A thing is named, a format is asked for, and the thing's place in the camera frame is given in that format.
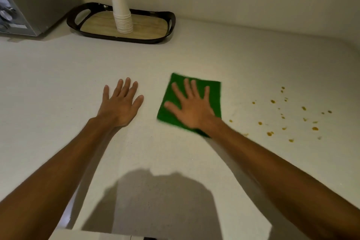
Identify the person's right little finger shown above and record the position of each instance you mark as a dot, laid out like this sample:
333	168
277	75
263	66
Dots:
207	93

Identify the green cleaning cloth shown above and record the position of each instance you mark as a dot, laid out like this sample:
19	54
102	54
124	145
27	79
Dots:
215	93

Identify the person's left hand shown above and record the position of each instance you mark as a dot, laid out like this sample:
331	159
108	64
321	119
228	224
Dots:
119	109

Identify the person's left middle finger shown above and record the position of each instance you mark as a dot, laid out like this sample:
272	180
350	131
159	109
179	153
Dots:
125	86

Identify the person's left little finger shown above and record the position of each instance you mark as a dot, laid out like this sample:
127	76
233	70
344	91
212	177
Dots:
105	92

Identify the person's left thumb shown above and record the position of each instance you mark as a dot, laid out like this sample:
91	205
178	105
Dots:
137	102

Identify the scatter of brown spill drops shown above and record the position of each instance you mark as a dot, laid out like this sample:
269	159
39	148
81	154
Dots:
315	128

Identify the person's right thumb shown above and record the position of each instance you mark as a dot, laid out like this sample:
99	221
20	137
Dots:
172	107

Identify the person's right hand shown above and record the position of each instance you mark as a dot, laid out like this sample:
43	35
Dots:
195	111

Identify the person's right forearm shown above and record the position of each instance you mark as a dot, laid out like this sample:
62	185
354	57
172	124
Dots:
275	175

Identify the person's left forearm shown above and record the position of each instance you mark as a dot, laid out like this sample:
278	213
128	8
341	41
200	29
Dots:
56	175

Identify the person's right middle finger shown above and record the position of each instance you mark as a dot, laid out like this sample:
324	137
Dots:
188	88

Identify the black tray with wooden base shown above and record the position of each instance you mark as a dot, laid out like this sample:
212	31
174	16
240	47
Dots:
149	27

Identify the stack of white paper cups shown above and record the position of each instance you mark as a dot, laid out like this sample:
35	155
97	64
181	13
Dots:
122	16

